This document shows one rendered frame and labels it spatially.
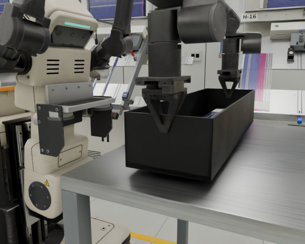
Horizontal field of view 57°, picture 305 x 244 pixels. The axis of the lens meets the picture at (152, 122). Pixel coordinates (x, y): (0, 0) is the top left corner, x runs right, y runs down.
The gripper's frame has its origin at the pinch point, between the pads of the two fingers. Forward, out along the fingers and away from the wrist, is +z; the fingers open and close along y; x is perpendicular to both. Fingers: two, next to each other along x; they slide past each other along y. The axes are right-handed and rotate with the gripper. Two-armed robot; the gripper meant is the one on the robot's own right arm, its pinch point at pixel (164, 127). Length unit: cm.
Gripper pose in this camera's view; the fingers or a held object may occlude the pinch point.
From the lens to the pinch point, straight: 50.8
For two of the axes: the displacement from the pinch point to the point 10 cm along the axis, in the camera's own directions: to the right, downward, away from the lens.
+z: 0.1, 9.8, 1.9
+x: -9.0, -0.7, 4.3
